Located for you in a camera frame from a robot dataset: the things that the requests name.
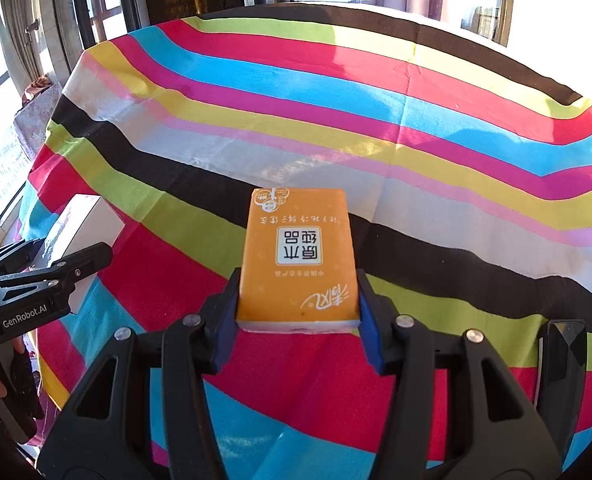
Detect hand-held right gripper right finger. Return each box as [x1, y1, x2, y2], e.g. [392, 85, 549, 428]
[356, 269, 563, 480]

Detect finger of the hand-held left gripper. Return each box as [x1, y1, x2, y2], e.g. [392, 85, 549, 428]
[0, 237, 47, 281]
[0, 241, 114, 294]

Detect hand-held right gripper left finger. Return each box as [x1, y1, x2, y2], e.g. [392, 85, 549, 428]
[36, 267, 241, 480]

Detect large plain white box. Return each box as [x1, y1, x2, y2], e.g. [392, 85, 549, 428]
[30, 193, 126, 314]

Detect orange tissue pack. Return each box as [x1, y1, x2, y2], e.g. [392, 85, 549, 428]
[236, 187, 361, 335]

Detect side table with floral cloth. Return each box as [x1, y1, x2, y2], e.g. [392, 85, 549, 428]
[14, 74, 65, 161]

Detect striped multicolour tablecloth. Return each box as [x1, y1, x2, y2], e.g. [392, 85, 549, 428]
[18, 2, 592, 480]

